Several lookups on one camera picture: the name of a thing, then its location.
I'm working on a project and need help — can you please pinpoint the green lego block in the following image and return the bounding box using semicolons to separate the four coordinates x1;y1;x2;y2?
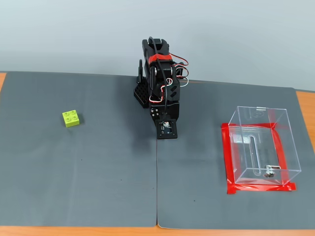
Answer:
62;109;80;128

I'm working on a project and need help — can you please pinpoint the grey mat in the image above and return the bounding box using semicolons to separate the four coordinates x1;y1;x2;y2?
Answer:
156;78;315;231
0;71;158;228

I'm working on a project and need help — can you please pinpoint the red white black wire bundle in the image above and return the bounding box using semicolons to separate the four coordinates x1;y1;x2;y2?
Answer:
149;78;173;104
169;53;189;87

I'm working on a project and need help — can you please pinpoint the black robot base clamp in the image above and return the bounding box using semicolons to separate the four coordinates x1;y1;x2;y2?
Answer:
133;59;151;109

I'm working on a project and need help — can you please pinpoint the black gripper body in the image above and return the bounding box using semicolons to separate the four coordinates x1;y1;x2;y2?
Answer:
149;100;182;139

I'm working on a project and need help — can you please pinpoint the transparent acrylic box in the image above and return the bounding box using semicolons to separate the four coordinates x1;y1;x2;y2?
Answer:
228;105;302;186

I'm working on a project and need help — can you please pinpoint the red tape strip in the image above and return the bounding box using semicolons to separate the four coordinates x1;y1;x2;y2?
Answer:
221;122;279;131
220;122;237;195
226;182;297;195
271;124;290;187

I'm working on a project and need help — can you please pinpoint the black camera cable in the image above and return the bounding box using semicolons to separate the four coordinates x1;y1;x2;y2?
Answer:
148;36;170;116

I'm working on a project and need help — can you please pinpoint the red tape band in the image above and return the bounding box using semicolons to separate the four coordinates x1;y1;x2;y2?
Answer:
148;54;173;65

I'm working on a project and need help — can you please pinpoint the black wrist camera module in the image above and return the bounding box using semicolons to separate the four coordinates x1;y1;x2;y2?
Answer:
157;118;178;141

